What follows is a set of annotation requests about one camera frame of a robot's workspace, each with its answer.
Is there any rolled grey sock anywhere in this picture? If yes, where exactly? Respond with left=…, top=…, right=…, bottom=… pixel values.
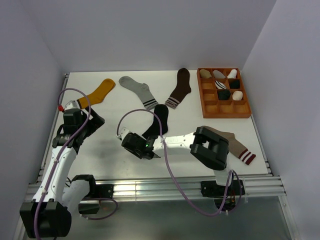
left=212, top=69, right=226, bottom=79

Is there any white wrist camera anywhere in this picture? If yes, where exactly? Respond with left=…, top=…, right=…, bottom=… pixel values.
left=116, top=127, right=131, bottom=140
left=58, top=100, right=81, bottom=112

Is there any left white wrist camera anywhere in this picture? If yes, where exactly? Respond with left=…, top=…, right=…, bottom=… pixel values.
left=58, top=100, right=81, bottom=112

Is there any rolled cream sock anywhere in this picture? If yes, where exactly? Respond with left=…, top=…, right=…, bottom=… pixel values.
left=232, top=90, right=244, bottom=101

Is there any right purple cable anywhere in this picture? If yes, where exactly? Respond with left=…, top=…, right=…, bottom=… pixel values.
left=117, top=108, right=242, bottom=217

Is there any mustard yellow sock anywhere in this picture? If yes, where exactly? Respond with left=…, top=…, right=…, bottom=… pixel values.
left=77, top=78, right=116, bottom=109

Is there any purple cable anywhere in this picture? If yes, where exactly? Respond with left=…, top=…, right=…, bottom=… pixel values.
left=117, top=108, right=242, bottom=217
left=33, top=87, right=119, bottom=240

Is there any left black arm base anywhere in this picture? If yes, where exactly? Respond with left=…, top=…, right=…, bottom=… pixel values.
left=75, top=184, right=118, bottom=219

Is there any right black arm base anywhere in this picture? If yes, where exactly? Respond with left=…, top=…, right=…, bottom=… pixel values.
left=200, top=179, right=246, bottom=212

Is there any rolled striped sock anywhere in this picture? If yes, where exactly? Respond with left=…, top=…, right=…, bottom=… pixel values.
left=214, top=80, right=227, bottom=90

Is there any black sock with white stripes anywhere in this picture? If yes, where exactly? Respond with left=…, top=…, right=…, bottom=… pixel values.
left=142, top=104, right=169, bottom=139

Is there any rolled beige sock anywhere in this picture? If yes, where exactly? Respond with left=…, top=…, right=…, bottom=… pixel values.
left=199, top=69, right=212, bottom=79

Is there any tan sock with maroon cuff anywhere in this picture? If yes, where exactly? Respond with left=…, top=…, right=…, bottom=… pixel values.
left=206, top=126, right=256, bottom=166

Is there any grey sock with black stripes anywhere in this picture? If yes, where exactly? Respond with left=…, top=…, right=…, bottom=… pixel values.
left=118, top=76, right=159, bottom=110

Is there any rolled black sock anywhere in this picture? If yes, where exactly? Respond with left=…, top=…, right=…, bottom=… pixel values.
left=228, top=79, right=241, bottom=89

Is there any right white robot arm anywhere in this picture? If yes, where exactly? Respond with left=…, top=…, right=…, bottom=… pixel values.
left=117, top=126, right=234, bottom=195

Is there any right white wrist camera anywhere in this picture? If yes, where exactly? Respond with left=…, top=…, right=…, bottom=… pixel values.
left=116, top=127, right=131, bottom=140

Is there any brown sock with pink stripes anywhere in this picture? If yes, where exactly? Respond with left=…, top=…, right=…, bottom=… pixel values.
left=165, top=68, right=192, bottom=109

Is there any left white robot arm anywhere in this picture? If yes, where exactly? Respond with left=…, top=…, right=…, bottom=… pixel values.
left=19, top=107, right=105, bottom=240

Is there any plain black sock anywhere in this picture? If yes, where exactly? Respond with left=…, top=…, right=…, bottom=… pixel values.
left=217, top=89, right=231, bottom=101

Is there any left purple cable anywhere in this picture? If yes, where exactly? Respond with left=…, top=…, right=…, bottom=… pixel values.
left=33, top=87, right=119, bottom=240

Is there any rolled white sock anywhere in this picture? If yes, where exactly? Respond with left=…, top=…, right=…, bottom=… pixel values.
left=227, top=69, right=238, bottom=79

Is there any orange wooden compartment tray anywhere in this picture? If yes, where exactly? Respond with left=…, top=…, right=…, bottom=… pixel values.
left=196, top=67, right=252, bottom=119

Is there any aluminium frame rail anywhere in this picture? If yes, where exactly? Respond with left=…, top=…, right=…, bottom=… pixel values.
left=23, top=174, right=287, bottom=206

